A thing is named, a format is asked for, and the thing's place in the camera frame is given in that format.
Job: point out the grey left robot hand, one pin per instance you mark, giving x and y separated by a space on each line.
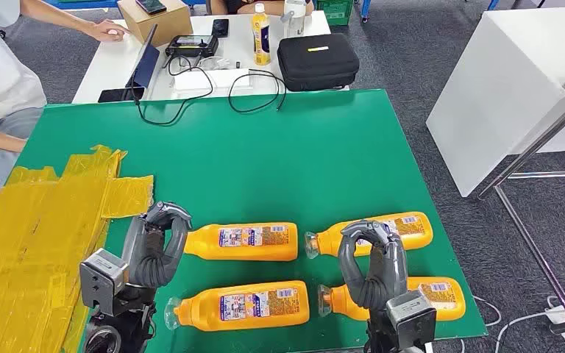
134 243

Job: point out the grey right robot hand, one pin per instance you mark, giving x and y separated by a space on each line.
385 273

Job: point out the orange detergent bottle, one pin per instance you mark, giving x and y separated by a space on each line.
243 248
441 302
409 236
243 319

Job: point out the person's left forearm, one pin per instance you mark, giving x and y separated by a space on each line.
53 13

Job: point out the yellow drink bottle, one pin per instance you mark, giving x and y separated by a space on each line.
261 39

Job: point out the yellow tape patch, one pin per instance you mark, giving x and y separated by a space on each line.
29 234

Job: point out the large black phone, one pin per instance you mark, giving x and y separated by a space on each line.
114 95

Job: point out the dark blue tablet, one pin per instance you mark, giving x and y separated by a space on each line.
147 66

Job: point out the clear glasses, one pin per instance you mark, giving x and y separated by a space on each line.
214 62

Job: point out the black controller with screen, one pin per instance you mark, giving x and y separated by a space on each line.
192 46

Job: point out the person's left hand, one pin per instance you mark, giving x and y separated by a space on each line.
107 30

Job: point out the white cabinet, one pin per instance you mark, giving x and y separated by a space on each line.
497 87

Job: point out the black zip case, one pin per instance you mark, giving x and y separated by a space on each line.
316 66

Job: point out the cardboard box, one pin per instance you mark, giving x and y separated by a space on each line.
160 27

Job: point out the white desk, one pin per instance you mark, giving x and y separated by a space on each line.
236 48

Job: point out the small black phone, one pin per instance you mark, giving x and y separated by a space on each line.
220 28

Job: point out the black phone with reflective screen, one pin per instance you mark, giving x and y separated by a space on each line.
151 6

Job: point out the blue metal bar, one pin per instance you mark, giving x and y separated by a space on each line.
78 3

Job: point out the blue metal leg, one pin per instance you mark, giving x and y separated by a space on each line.
365 10

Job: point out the green plastic crate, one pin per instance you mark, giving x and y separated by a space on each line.
336 12

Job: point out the clear water tumbler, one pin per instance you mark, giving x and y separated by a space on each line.
294 22

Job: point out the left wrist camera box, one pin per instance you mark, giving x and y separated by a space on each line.
102 280

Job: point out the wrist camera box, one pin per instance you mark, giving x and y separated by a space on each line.
102 280
411 319

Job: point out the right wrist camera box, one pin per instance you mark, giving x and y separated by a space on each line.
411 319

